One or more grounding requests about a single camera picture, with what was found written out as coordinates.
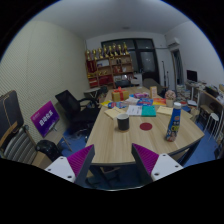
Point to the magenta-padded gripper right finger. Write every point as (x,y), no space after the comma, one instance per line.
(146,159)

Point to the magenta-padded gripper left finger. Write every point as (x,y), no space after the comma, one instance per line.
(80,160)

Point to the blue drink bottle white cap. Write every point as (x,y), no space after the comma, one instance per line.
(173,124)

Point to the flat round red coaster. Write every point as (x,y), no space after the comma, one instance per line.
(145,126)

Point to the black bag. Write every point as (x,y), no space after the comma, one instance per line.
(48,150)

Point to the black mug white inside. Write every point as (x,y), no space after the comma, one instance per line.
(123,122)

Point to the teal book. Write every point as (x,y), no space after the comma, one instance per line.
(148,111)

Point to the beige envelope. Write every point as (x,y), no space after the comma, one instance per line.
(164,110)

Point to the purple sign board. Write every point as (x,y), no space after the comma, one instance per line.
(45,119)

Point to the black office chair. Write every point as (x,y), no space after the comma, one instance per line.
(71,105)

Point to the beige book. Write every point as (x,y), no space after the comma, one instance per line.
(112,112)

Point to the blue colourful book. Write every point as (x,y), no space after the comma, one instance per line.
(145,101)

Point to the orange book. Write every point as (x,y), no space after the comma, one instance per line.
(159,101)

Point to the yellow folder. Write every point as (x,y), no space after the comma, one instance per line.
(105,103)

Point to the colourful flat brochure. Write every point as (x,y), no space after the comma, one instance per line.
(116,104)

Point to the beige standing carton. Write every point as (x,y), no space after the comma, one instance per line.
(153,92)

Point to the pink flower bouquet pot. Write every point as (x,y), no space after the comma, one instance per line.
(170,95)

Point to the yellow gift box red ribbon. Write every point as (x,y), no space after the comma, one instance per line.
(118,95)

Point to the small white folding table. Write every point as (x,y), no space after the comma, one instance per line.
(91,90)

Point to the white round stool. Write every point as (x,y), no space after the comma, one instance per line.
(212,117)

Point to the black tripod stand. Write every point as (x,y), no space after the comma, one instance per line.
(164,75)

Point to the cluttered wooden side desk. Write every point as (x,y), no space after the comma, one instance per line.
(208,96)

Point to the computer monitor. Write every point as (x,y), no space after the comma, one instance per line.
(192,75)

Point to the wooden shelf unit with trophies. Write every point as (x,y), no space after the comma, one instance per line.
(108,68)

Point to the dark glass door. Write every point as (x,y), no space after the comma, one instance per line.
(146,60)

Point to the white air conditioner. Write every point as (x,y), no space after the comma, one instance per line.
(173,42)

